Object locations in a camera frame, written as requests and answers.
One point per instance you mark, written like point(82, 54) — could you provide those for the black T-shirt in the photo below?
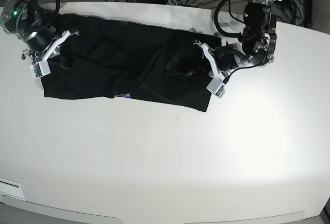
point(110, 58)

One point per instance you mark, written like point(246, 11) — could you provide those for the white label plate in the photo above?
point(11, 189)

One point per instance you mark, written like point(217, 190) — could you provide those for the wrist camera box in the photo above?
point(40, 69)
point(216, 87)

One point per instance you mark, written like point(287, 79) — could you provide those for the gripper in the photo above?
point(224, 58)
point(44, 44)

